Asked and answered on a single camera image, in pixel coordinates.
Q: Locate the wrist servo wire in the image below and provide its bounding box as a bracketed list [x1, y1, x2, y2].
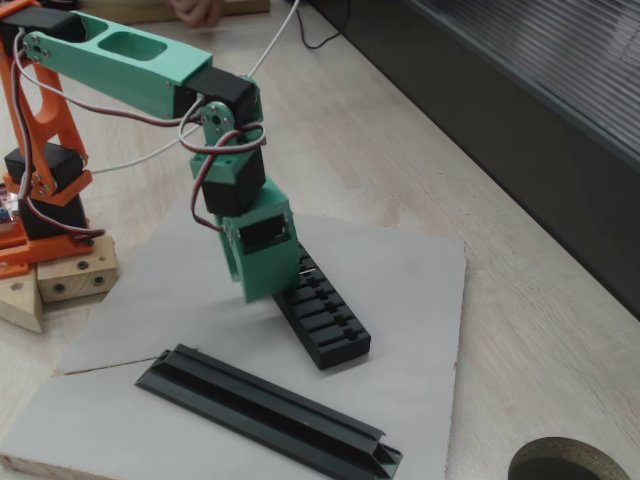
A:
[47, 87, 266, 234]

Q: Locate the wooden batten with screw holes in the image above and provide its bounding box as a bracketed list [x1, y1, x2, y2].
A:
[37, 234, 120, 304]

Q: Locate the bare person hand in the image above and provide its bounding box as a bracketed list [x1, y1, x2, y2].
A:
[168, 0, 226, 27]

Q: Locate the white USB cable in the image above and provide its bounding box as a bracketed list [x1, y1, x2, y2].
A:
[91, 0, 303, 175]

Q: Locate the white plywood board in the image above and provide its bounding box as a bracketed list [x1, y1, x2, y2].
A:
[0, 204, 467, 480]

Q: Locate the thin black power cable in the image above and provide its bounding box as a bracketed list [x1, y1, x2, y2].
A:
[295, 0, 352, 50]

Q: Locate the light wooden plank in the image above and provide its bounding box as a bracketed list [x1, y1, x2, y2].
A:
[82, 0, 271, 26]

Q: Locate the black slotted holder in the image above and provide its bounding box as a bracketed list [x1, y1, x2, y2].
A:
[269, 243, 373, 371]

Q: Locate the red controller board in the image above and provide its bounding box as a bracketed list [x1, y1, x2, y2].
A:
[0, 184, 22, 234]

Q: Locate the light wooden wedge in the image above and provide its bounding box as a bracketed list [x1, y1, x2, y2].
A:
[0, 272, 45, 335]

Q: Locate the long black plastic rail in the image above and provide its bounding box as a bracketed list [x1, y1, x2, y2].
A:
[134, 343, 404, 479]

